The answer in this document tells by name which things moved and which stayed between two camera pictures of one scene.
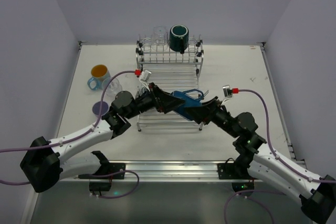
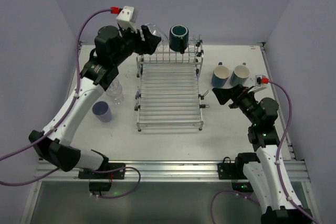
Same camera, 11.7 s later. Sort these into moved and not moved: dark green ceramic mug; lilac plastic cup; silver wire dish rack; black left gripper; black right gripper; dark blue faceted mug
Moved: black right gripper; dark blue faceted mug; black left gripper
Not moved: lilac plastic cup; dark green ceramic mug; silver wire dish rack
